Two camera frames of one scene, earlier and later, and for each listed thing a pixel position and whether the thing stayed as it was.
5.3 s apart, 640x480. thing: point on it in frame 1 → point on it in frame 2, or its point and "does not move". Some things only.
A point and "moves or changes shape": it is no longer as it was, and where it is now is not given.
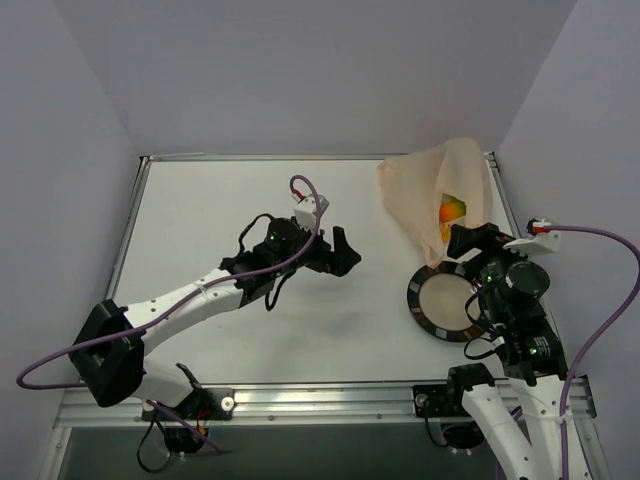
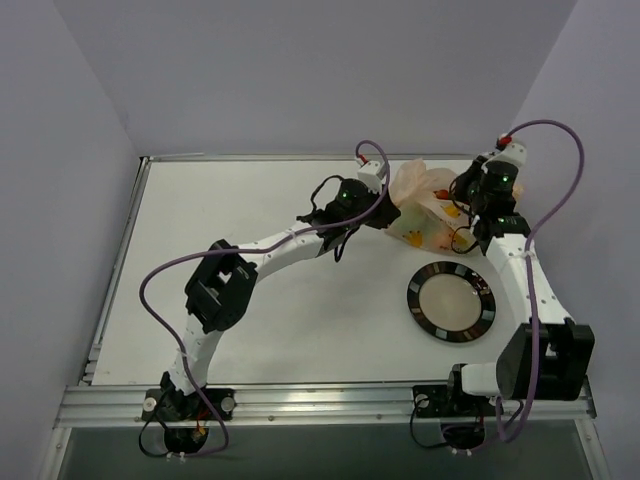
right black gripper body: x=480 y=245 → x=463 y=185
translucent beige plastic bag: x=415 y=182 moves or changes shape
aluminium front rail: x=286 y=407 does not move
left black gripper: x=326 y=252 → x=383 y=214
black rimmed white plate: x=446 y=302 does not move
